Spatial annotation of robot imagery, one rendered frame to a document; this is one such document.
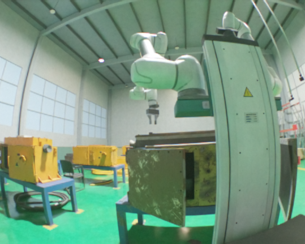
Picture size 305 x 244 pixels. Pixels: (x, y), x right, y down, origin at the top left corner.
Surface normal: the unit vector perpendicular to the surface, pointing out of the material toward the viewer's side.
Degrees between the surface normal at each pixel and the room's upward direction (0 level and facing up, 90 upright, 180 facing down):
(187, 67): 88
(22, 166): 90
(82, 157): 90
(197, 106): 90
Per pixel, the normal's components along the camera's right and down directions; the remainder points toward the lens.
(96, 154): -0.18, -0.15
